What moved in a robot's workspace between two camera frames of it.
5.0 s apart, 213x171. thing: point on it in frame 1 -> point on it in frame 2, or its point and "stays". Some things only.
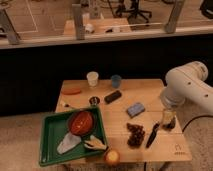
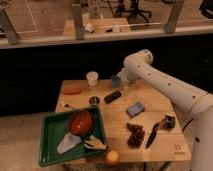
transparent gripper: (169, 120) -> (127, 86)
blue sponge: (135, 109) stays
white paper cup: (92, 77) stays
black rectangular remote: (112, 96) stays
